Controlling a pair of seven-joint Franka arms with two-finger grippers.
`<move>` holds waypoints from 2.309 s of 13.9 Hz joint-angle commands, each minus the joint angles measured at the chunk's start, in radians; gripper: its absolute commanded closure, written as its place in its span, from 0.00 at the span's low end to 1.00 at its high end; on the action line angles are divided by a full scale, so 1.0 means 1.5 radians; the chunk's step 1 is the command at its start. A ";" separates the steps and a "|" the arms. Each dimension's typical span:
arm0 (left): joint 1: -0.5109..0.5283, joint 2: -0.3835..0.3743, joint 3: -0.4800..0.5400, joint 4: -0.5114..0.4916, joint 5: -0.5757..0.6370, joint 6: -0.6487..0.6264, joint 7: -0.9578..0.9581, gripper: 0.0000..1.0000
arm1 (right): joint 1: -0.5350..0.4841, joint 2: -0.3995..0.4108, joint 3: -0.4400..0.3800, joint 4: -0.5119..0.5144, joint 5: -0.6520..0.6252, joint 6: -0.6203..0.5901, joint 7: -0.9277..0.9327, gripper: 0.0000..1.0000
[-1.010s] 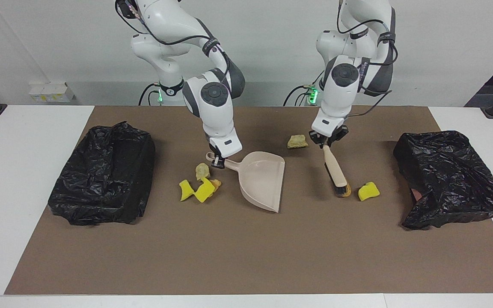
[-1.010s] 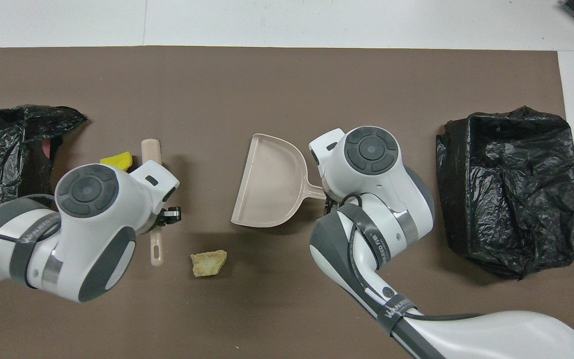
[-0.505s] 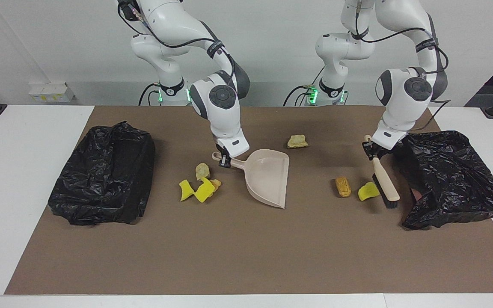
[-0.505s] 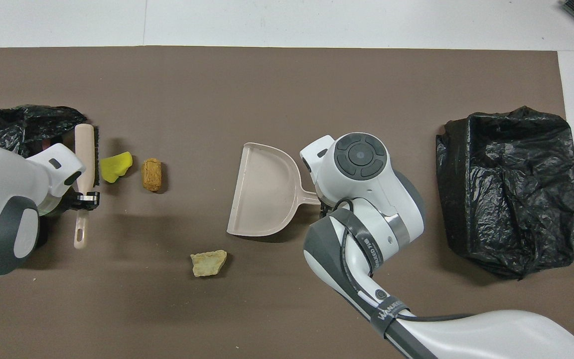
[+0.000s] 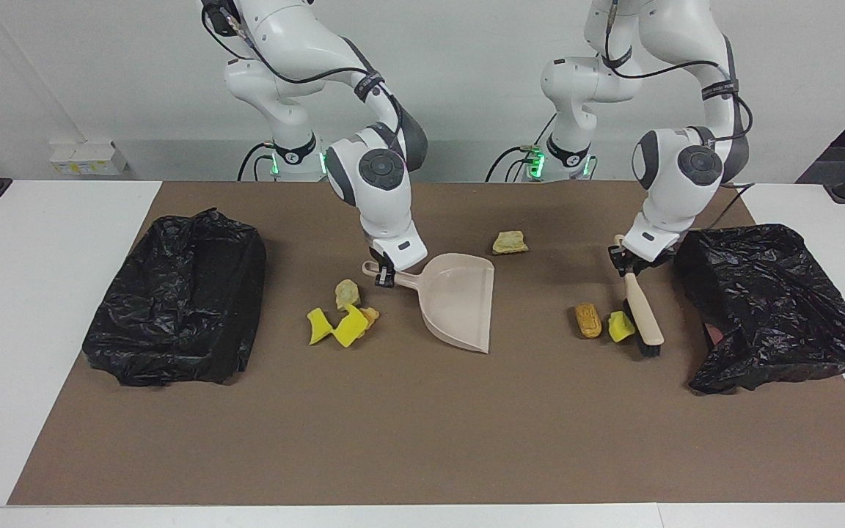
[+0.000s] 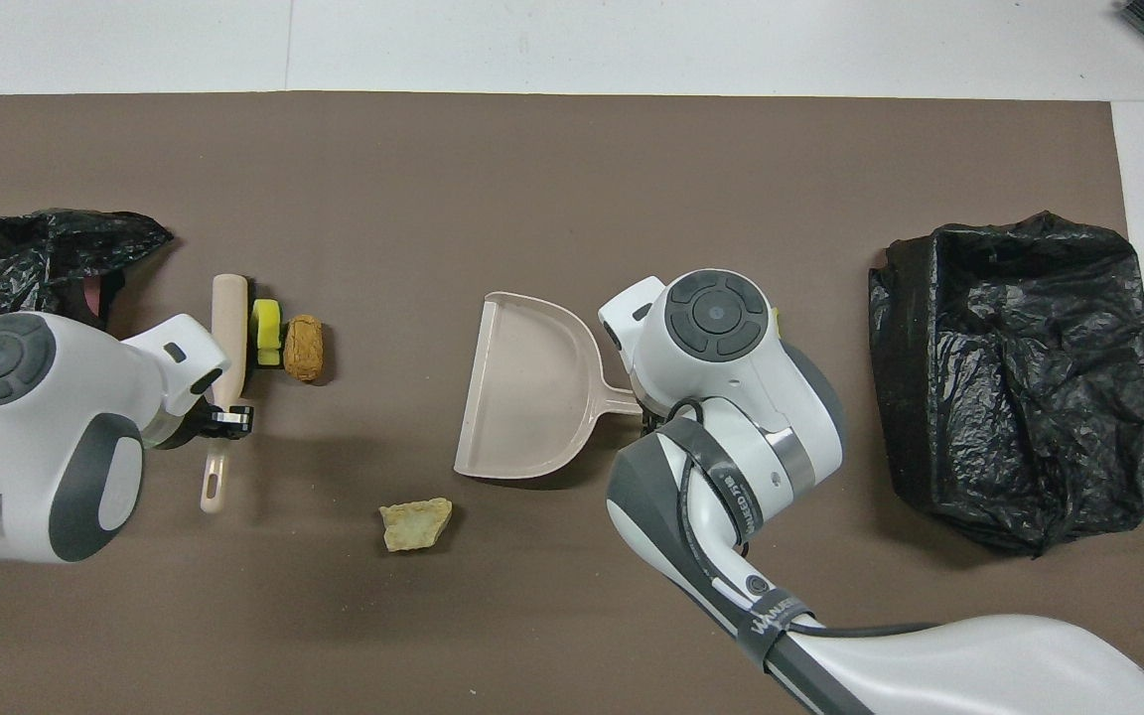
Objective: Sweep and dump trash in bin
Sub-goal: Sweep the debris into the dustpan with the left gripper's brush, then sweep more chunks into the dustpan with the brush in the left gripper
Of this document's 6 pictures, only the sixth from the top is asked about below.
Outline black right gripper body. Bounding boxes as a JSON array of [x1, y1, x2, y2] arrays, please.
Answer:
[[635, 395, 677, 438]]

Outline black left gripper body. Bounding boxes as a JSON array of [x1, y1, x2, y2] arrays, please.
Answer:
[[147, 395, 220, 450]]

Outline yellow sponge chunk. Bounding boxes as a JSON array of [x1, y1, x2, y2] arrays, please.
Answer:
[[249, 298, 283, 366]]

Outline brown bread roll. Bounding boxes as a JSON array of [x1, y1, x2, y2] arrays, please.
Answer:
[[282, 314, 325, 383]]

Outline beige hand brush black bristles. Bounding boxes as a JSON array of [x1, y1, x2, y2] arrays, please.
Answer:
[[199, 273, 260, 515]]

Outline beige plastic dustpan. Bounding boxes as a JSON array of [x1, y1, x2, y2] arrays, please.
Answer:
[[453, 290, 644, 481]]

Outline pale green foam chunk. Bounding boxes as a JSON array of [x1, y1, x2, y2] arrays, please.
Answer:
[[379, 497, 454, 553]]

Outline black bag-lined trash bin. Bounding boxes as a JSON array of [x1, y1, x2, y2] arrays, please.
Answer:
[[868, 210, 1144, 559]]

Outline brown table mat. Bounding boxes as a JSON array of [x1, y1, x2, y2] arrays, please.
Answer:
[[0, 91, 1144, 715]]

